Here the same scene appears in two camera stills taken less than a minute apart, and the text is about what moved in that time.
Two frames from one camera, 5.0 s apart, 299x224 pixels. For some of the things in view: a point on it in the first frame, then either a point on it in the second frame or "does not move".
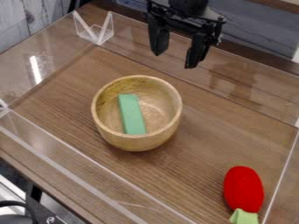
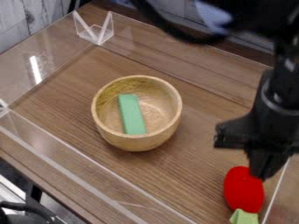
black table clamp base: [36, 213] does not move
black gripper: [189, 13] to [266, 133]
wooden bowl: [135, 113] does not move
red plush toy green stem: [245, 192] does not move
